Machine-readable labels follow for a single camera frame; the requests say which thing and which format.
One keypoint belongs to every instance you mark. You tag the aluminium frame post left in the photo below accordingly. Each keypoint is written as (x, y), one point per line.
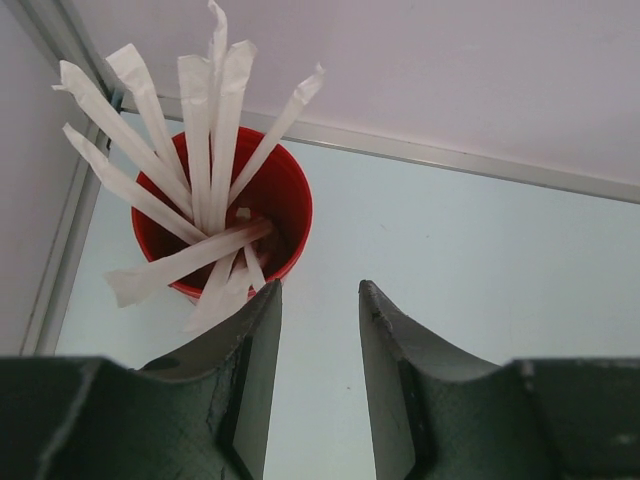
(35, 37)

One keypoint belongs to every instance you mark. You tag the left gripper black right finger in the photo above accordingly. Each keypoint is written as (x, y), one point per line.
(439, 412)

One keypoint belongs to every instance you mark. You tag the red plastic cup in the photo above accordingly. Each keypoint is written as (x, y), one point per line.
(279, 191)

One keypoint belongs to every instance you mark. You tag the wrapped white straw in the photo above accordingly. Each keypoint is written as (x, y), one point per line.
(92, 102)
(132, 286)
(227, 288)
(131, 70)
(235, 76)
(114, 180)
(193, 74)
(300, 98)
(216, 54)

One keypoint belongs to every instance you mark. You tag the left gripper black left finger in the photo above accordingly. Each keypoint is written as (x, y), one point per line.
(201, 411)

